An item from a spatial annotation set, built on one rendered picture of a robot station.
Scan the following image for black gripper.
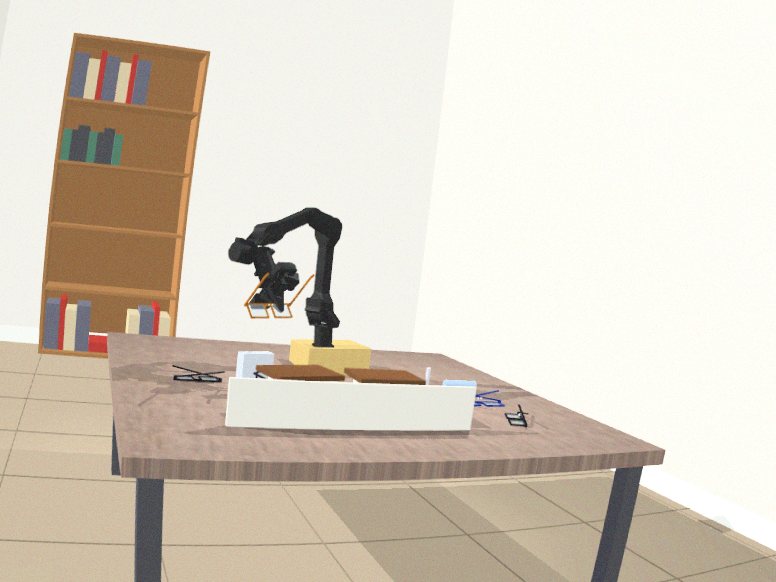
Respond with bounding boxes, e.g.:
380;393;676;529
249;259;298;312

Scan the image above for black-framed glasses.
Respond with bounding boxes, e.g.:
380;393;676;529
504;404;528;427

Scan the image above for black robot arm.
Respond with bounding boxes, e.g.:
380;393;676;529
228;207;342;348

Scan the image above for orange eyeglasses frame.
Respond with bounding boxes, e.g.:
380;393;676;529
244;273;314;319

